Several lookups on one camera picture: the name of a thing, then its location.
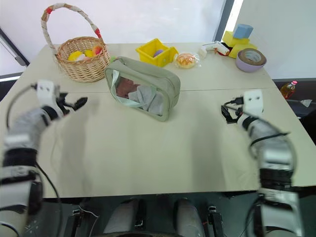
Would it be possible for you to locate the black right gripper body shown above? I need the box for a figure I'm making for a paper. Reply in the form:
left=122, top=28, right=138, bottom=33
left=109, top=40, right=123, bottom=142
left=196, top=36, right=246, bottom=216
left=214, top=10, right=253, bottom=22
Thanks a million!
left=230, top=97, right=245, bottom=123

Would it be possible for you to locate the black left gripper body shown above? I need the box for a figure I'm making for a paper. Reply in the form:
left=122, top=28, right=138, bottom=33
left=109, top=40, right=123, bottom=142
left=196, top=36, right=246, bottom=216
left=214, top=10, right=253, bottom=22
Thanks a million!
left=56, top=92, right=76, bottom=116

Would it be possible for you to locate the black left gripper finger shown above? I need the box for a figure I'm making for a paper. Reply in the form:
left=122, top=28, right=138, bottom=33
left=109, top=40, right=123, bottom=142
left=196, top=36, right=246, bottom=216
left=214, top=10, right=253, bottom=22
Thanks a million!
left=74, top=96, right=88, bottom=107
left=65, top=101, right=80, bottom=112

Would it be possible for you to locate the green clear toiletry pouch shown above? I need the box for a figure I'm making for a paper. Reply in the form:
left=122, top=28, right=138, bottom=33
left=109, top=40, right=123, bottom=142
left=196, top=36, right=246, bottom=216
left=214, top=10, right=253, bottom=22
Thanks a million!
left=104, top=56, right=182, bottom=122

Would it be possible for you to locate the yellow toy banana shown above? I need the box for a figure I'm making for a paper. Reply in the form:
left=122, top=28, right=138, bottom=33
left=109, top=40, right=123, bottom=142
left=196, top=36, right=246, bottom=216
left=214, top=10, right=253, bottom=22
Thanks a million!
left=67, top=50, right=82, bottom=62

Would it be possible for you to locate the reddish brown cloth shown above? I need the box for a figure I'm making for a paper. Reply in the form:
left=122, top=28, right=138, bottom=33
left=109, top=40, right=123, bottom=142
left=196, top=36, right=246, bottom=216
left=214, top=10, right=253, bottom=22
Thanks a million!
left=116, top=78, right=142, bottom=99

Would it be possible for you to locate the lilac bowl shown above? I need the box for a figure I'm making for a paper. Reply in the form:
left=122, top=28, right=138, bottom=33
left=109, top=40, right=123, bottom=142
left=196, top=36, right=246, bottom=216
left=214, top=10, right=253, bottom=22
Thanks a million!
left=235, top=48, right=268, bottom=73

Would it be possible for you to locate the brown tape roll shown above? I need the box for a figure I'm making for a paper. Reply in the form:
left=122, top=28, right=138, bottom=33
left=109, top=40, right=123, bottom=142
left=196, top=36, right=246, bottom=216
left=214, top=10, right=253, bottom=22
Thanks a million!
left=237, top=47, right=267, bottom=66

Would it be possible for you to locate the cooking oil bottle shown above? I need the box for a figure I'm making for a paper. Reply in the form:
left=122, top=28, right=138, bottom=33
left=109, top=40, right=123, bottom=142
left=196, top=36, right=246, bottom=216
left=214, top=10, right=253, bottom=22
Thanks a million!
left=279, top=79, right=298, bottom=100

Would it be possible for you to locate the white glue gun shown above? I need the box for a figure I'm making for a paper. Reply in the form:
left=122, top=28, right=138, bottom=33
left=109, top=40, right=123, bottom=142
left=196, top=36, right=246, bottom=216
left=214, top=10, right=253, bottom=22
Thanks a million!
left=198, top=40, right=231, bottom=59

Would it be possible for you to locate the wrapped bread bun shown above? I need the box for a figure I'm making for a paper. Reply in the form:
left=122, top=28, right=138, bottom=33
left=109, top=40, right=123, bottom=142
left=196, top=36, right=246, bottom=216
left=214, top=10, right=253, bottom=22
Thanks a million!
left=174, top=51, right=201, bottom=70

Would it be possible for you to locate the grey cloth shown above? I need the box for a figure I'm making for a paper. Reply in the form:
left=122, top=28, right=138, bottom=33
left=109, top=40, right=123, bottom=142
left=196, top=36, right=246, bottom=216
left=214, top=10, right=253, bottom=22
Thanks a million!
left=127, top=84, right=164, bottom=116

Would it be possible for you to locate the black side table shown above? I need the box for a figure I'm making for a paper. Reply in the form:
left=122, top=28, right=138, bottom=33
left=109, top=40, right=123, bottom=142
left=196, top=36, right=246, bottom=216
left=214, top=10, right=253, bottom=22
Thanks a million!
left=271, top=78, right=316, bottom=147

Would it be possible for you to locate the grey metal door bar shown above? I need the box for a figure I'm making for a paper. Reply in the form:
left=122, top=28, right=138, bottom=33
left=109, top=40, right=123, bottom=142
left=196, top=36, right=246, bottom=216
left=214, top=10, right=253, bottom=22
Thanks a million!
left=0, top=26, right=31, bottom=68

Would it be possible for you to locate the blue foam block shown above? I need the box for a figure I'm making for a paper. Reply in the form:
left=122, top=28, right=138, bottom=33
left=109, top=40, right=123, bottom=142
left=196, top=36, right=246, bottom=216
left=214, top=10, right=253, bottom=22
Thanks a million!
left=233, top=23, right=254, bottom=40

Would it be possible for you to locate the yellow plastic bin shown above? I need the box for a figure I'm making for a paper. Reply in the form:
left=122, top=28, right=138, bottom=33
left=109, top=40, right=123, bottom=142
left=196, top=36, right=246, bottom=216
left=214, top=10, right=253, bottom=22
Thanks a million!
left=135, top=38, right=179, bottom=68

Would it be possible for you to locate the grey rounded robot leg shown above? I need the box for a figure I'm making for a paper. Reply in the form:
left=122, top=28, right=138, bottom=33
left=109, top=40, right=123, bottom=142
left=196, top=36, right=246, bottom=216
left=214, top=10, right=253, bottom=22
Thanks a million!
left=175, top=198, right=206, bottom=237
left=103, top=198, right=139, bottom=235

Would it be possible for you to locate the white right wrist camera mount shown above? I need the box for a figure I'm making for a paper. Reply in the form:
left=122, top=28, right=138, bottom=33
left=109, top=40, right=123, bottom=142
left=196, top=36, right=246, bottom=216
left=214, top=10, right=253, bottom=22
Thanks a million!
left=242, top=89, right=265, bottom=117

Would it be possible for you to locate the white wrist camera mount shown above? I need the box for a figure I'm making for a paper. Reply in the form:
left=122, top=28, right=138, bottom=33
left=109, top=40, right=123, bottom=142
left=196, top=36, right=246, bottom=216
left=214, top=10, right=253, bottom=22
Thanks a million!
left=36, top=79, right=61, bottom=117
left=242, top=89, right=265, bottom=117

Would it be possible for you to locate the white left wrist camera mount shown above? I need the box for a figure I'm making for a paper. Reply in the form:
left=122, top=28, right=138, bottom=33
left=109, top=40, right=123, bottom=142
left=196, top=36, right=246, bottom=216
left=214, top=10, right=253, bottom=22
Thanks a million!
left=36, top=79, right=61, bottom=117

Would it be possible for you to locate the wicker basket with handle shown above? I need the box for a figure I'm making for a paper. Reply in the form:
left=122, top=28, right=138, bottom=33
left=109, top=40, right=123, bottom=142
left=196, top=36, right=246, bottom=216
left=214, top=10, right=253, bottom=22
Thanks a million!
left=40, top=2, right=111, bottom=83

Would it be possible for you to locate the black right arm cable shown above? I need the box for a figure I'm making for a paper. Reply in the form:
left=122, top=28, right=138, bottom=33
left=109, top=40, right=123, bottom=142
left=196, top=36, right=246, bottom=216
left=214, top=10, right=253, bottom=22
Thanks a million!
left=247, top=132, right=290, bottom=159

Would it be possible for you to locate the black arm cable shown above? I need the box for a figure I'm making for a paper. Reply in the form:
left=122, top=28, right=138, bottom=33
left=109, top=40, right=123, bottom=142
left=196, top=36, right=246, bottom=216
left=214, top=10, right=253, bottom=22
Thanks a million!
left=5, top=83, right=38, bottom=130
left=247, top=132, right=290, bottom=159

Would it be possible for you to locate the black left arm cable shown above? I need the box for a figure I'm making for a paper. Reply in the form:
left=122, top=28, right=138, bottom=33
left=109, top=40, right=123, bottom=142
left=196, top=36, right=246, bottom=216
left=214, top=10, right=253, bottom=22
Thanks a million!
left=5, top=83, right=38, bottom=130

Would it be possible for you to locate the dark window post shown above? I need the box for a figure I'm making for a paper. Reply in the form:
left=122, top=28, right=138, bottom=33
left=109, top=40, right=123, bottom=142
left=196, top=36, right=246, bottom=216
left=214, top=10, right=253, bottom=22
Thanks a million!
left=211, top=0, right=236, bottom=43

